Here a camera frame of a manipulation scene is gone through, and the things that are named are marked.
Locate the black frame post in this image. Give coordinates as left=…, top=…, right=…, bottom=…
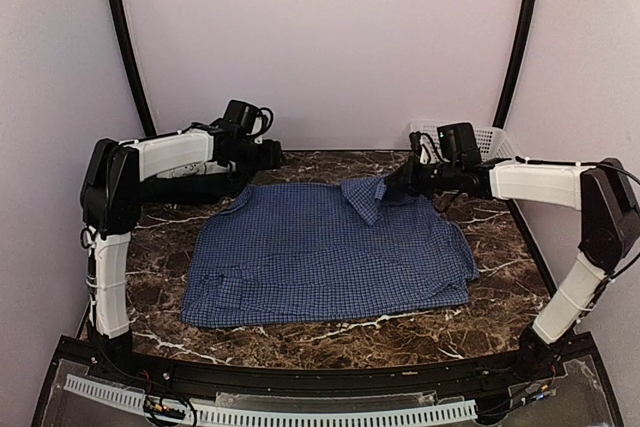
left=108, top=0, right=157, bottom=137
left=492, top=0, right=536, bottom=129

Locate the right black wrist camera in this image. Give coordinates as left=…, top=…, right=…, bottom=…
left=409, top=122, right=482, bottom=168

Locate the black curved front rail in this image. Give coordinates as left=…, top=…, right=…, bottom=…
left=54, top=334, right=601, bottom=403

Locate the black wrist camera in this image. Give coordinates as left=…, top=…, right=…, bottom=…
left=217, top=99, right=274, bottom=140
left=409, top=122, right=482, bottom=168

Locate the blue checkered shirt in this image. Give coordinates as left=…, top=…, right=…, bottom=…
left=180, top=177, right=479, bottom=329

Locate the white plastic laundry basket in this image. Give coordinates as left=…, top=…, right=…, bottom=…
left=409, top=119, right=521, bottom=161

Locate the right black frame post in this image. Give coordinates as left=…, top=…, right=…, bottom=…
left=492, top=0, right=536, bottom=129

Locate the dark green plaid garment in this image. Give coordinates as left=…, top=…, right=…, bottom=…
left=140, top=170, right=256, bottom=205

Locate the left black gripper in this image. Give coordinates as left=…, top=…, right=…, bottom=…
left=230, top=138, right=288, bottom=173

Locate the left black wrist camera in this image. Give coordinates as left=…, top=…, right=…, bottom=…
left=217, top=99, right=274, bottom=140

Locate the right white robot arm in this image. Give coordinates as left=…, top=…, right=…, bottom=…
left=385, top=157, right=639, bottom=381

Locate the white slotted cable duct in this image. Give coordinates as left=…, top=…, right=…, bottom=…
left=63, top=374, right=477, bottom=426

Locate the left black frame post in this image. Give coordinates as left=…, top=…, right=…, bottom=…
left=108, top=0, right=157, bottom=137

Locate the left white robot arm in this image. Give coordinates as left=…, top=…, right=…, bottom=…
left=80, top=121, right=282, bottom=383

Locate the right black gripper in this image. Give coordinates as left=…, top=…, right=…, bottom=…
left=384, top=154, right=461, bottom=201

